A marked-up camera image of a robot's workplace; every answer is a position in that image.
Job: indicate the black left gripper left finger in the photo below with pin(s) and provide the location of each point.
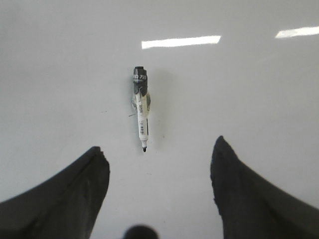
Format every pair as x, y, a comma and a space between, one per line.
63, 207

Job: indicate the white whiteboard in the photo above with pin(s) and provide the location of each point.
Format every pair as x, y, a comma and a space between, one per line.
214, 67

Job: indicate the white black whiteboard marker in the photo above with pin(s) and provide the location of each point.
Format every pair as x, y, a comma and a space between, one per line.
141, 102

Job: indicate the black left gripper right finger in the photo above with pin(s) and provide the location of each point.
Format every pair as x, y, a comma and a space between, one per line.
251, 207

